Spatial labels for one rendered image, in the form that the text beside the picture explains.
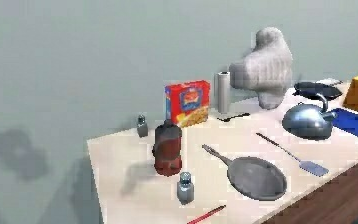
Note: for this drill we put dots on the grey salt shaker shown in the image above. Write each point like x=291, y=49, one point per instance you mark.
x=185, y=188
x=142, y=126

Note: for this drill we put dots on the black shallow pan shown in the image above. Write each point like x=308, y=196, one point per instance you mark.
x=315, y=89

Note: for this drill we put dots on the red cereal box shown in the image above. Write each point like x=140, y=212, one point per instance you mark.
x=188, y=103

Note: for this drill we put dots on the red pencil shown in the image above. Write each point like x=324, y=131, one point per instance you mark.
x=208, y=214

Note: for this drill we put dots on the blue tray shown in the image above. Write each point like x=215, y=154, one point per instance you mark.
x=352, y=122

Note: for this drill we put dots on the silver kettle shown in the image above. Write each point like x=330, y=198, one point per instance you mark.
x=305, y=121

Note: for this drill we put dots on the dark red bottle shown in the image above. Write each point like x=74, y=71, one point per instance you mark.
x=167, y=150

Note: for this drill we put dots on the grey paper towel roll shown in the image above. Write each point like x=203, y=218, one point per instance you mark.
x=223, y=92

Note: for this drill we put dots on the grey blue spatula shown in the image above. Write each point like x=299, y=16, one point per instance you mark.
x=312, y=166

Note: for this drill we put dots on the black spoon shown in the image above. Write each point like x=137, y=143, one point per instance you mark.
x=233, y=117

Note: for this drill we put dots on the grey frying pan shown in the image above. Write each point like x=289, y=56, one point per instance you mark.
x=257, y=178

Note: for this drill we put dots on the brown wooden counter cabinet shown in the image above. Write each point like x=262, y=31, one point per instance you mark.
x=333, y=196

